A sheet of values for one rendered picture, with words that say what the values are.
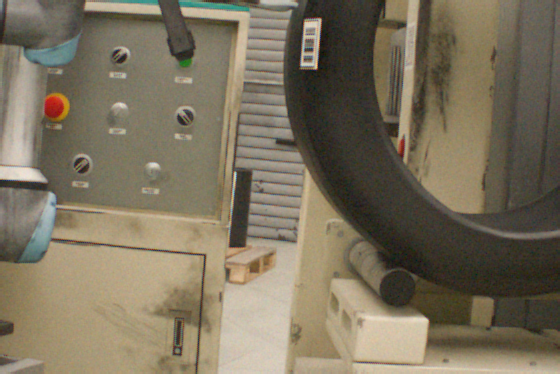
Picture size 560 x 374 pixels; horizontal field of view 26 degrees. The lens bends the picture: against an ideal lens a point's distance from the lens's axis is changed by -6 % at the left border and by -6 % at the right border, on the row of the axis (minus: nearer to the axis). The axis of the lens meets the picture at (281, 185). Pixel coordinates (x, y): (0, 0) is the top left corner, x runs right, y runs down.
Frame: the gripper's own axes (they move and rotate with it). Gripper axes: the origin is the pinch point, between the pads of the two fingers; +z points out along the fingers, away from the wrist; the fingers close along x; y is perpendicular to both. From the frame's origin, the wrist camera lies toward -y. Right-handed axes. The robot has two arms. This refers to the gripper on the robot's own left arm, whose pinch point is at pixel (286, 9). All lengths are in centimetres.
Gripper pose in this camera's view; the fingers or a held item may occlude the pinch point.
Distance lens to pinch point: 157.7
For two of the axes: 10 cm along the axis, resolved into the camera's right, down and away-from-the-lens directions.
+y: 2.1, -9.8, -0.5
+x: -0.5, -0.6, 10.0
